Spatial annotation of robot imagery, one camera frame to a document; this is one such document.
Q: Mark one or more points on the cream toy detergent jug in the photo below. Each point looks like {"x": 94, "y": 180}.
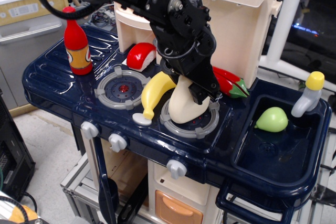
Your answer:
{"x": 182, "y": 107}

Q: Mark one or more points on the red toy ketchup bottle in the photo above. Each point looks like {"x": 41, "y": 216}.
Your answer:
{"x": 77, "y": 49}

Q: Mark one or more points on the red toy chili pepper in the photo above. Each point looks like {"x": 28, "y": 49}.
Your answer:
{"x": 230, "y": 84}

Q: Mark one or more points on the grey stove knob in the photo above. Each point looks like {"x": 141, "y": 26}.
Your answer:
{"x": 89, "y": 130}
{"x": 117, "y": 142}
{"x": 176, "y": 168}

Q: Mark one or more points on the grey toy dishwasher unit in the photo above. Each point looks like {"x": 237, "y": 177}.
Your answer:
{"x": 27, "y": 30}

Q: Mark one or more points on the grey right stove knob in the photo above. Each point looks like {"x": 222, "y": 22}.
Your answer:
{"x": 176, "y": 168}

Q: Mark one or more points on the navy toy oven door handle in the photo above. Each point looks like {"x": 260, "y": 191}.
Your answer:
{"x": 105, "y": 198}

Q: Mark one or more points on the grey stove burner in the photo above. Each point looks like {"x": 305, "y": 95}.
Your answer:
{"x": 122, "y": 89}
{"x": 197, "y": 128}

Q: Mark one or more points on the red white toy sushi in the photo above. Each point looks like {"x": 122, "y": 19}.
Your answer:
{"x": 140, "y": 56}

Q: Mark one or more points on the yellow toy banana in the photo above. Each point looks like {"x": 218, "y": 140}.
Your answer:
{"x": 154, "y": 91}

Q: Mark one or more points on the grey toy faucet yellow cap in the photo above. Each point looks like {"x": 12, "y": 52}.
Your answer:
{"x": 310, "y": 96}

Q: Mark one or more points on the navy toy kitchen countertop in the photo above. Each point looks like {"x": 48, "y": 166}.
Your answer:
{"x": 275, "y": 172}

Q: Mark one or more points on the cream toy kitchen cabinet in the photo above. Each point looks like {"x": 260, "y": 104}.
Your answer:
{"x": 240, "y": 29}

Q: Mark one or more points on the grey middle stove knob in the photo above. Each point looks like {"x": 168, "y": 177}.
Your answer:
{"x": 117, "y": 142}

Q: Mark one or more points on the black computer case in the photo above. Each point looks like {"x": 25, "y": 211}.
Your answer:
{"x": 17, "y": 165}

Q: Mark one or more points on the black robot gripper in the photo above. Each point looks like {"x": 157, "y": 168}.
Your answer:
{"x": 186, "y": 44}

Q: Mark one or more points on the grey left stove burner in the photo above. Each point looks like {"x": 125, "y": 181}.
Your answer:
{"x": 122, "y": 89}

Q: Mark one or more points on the small grey round button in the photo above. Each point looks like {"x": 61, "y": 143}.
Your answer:
{"x": 139, "y": 119}

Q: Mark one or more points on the grey right stove burner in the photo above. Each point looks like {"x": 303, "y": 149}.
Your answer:
{"x": 197, "y": 128}

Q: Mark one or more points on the orange toy drawer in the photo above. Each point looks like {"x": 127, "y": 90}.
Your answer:
{"x": 171, "y": 210}

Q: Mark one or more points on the aluminium extrusion frame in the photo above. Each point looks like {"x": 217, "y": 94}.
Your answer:
{"x": 81, "y": 192}

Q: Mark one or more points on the grey left stove knob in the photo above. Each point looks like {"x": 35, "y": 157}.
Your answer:
{"x": 89, "y": 130}

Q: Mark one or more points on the green toy pear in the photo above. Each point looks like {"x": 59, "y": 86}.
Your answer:
{"x": 273, "y": 120}

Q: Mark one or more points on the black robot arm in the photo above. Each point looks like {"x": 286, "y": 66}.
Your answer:
{"x": 151, "y": 10}

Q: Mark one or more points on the yellow sponge object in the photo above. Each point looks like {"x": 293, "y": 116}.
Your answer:
{"x": 18, "y": 217}

